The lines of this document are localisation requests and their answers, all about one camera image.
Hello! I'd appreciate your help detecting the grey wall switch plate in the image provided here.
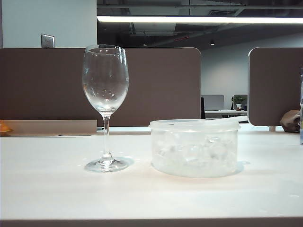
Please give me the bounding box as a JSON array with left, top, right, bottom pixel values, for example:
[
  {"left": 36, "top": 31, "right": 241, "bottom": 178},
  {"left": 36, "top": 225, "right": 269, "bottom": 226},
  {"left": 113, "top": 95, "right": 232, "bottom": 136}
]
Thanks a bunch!
[{"left": 41, "top": 34, "right": 55, "bottom": 48}]

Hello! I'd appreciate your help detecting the grey far desk screen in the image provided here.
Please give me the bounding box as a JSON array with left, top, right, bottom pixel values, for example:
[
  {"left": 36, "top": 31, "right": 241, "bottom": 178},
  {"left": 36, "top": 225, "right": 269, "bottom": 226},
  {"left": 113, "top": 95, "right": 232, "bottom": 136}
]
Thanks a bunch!
[{"left": 201, "top": 94, "right": 224, "bottom": 111}]

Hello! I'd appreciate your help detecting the white far desk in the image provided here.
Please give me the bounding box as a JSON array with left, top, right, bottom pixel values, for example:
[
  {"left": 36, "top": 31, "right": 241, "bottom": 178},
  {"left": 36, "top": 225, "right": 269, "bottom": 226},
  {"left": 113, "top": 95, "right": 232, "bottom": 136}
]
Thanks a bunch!
[{"left": 205, "top": 109, "right": 249, "bottom": 119}]

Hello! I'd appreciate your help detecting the clear wine glass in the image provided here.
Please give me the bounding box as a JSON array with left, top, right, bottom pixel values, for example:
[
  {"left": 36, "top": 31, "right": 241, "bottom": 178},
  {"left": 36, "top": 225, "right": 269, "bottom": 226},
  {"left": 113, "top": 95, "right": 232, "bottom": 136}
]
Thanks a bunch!
[{"left": 81, "top": 44, "right": 134, "bottom": 173}]

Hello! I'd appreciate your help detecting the black office chair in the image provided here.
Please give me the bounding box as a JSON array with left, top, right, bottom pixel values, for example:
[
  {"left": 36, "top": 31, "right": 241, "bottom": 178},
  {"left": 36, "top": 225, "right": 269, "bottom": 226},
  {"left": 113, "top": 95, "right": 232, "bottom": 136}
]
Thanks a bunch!
[{"left": 200, "top": 96, "right": 206, "bottom": 120}]

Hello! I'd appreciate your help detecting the orange object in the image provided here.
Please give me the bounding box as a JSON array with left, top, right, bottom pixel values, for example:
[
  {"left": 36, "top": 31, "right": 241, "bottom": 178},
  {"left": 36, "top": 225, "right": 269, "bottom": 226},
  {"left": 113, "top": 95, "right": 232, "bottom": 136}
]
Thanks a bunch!
[{"left": 0, "top": 120, "right": 12, "bottom": 137}]

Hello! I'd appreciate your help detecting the green potted plant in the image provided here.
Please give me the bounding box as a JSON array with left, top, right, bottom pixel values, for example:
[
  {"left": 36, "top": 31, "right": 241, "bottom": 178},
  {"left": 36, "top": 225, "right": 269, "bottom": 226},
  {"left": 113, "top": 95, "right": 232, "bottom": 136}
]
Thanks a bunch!
[{"left": 231, "top": 95, "right": 247, "bottom": 111}]

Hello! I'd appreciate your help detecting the translucent white plastic ice shovel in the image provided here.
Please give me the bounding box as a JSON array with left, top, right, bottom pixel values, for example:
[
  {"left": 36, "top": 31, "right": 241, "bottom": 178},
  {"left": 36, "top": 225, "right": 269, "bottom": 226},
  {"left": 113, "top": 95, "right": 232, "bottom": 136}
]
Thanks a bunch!
[{"left": 163, "top": 115, "right": 248, "bottom": 130}]

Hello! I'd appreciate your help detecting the clear ice cubes heap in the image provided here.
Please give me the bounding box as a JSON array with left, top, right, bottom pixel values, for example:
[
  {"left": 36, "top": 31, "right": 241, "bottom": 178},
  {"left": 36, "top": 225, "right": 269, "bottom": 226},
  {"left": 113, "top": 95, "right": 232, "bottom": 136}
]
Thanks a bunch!
[{"left": 155, "top": 136, "right": 235, "bottom": 168}]

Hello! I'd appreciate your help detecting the round clear plastic container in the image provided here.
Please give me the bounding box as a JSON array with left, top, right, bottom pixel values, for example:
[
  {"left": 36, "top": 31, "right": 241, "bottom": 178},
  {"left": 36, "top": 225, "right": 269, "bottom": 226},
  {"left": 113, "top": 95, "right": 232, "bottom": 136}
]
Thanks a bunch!
[{"left": 148, "top": 119, "right": 241, "bottom": 178}]

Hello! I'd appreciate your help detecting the long white ceiling light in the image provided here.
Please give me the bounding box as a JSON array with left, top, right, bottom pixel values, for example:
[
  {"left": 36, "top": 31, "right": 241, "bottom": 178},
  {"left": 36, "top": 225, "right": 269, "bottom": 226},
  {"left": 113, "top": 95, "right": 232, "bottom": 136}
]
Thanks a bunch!
[{"left": 96, "top": 15, "right": 303, "bottom": 24}]

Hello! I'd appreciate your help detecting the narrow brown desk partition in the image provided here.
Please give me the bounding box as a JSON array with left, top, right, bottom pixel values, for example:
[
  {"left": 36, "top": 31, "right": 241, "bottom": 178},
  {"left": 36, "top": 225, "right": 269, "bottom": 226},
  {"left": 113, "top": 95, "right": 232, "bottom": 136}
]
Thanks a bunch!
[{"left": 248, "top": 46, "right": 303, "bottom": 132}]

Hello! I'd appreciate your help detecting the brown lumpy object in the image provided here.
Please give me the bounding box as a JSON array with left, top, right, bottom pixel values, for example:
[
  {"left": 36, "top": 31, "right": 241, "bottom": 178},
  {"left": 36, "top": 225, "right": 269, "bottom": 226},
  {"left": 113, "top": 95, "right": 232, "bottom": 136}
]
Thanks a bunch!
[{"left": 280, "top": 109, "right": 301, "bottom": 133}]

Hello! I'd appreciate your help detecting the wide brown desk partition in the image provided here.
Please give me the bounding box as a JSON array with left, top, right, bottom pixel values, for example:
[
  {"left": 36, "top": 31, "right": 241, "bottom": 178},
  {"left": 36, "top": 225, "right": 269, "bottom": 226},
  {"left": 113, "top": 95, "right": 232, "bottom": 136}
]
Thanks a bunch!
[{"left": 0, "top": 47, "right": 202, "bottom": 127}]

